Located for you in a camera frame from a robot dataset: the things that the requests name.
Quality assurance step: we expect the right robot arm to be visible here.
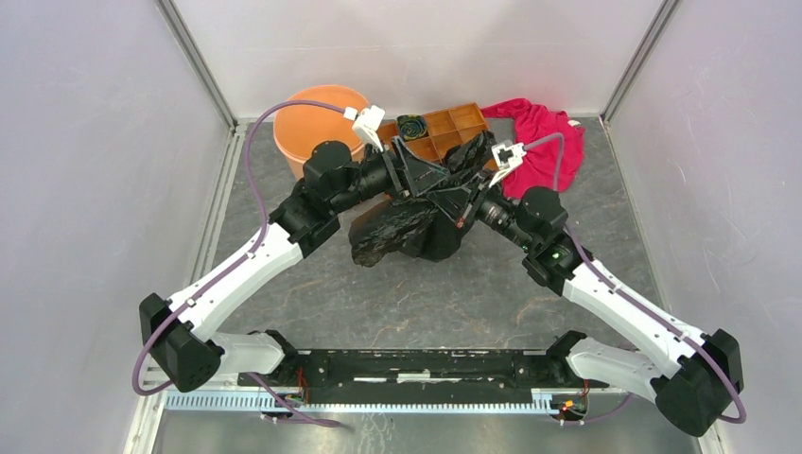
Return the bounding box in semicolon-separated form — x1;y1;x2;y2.
427;181;747;437

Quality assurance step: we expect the rolled bag with yellow-green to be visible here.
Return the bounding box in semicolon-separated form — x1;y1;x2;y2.
396;114;429;142

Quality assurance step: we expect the aluminium rail frame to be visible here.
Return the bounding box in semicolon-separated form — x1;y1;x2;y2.
126;349;706;453

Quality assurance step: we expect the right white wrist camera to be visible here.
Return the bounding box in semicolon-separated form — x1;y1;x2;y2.
489;141;527;187

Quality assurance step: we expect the red cloth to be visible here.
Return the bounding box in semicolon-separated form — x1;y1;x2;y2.
481;98;584;199

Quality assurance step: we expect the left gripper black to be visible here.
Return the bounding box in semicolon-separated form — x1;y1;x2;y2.
330;136;451;215

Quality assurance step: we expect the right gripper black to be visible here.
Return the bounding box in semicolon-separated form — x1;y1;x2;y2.
427;167;535;252

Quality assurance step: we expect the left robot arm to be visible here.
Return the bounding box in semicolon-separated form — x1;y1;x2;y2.
139;138;450;393

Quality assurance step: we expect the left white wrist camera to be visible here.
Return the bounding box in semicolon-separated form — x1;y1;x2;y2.
342;105;385;151

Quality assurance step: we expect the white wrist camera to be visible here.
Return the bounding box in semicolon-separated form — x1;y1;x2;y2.
342;105;385;151
489;141;527;187

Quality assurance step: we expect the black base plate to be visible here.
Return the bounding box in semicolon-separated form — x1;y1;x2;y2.
267;349;607;404

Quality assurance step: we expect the black trash bag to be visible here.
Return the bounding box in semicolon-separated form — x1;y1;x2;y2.
348;130;497;268

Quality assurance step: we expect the orange plastic trash bin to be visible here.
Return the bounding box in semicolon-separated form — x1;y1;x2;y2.
273;85;369;180

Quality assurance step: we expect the orange compartment tray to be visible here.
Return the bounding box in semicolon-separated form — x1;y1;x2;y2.
377;103;489;164

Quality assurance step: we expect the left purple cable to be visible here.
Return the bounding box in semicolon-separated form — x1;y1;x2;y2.
130;99;349;397

